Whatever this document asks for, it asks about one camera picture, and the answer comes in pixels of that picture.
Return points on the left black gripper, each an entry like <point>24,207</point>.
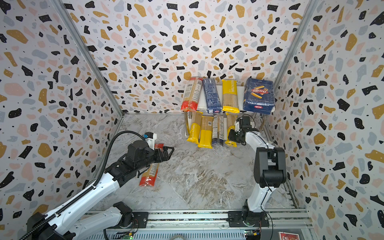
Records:
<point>166,156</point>

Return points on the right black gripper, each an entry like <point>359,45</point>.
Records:
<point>234,135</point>

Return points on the yellow pasta bag with barcode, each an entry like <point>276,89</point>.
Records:
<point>231,120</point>

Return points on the yellow Pastatime spaghetti bag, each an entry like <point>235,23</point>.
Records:
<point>230,96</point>

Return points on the blue spaghetti box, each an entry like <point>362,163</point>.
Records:
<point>213,103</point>

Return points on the blue Barilla pasta box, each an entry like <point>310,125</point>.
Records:
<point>259,96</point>

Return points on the red clear spaghetti bag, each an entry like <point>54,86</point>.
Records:
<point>192,95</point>

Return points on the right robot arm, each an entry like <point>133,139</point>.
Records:
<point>269,173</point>

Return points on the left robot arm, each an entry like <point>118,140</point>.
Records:
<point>65,222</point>

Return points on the small red pasta bag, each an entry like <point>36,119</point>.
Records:
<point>148,178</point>

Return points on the red card box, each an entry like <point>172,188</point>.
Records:
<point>288,236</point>

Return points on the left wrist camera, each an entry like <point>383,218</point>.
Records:
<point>150,138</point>

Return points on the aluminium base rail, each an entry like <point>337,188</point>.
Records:
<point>208,225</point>

